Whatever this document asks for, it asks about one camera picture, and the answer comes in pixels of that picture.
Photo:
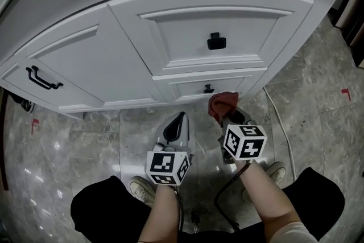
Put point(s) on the person's white sleeve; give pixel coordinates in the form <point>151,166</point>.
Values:
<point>295,233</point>

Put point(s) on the brown wooden furniture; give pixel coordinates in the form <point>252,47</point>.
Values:
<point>352,22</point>

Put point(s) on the person's right beige shoe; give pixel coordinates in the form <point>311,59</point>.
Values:
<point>277,173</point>

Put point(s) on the person's right forearm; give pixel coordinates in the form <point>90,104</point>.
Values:
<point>264,196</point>

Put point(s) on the person's beige shoe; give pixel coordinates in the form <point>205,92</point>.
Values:
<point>140,190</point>
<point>277,173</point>

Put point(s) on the white sink cabinet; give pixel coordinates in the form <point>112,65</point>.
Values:
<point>119,45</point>

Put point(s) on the large black drawer knob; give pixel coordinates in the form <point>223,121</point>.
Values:
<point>216,42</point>

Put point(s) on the person's left beige shoe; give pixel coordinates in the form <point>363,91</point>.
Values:
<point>140,190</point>

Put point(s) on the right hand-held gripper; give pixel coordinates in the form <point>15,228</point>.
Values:
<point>244,142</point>

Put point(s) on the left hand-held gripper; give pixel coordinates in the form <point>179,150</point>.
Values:
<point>166,163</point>

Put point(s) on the red cloth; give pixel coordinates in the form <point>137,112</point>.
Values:
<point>223,102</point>

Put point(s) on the person's right black trouser leg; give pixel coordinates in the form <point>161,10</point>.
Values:
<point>315,196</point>

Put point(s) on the person's black trouser leg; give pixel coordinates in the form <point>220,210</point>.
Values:
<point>315,196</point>
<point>105,207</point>

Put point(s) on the person's left black trouser leg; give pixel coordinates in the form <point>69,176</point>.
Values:
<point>105,207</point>

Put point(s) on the person's left forearm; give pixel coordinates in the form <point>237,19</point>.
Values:
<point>162,216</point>

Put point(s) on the black and white shoe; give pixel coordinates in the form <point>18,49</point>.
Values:
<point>28,106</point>

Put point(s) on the small black drawer knob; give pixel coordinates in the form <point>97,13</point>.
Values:
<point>208,90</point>

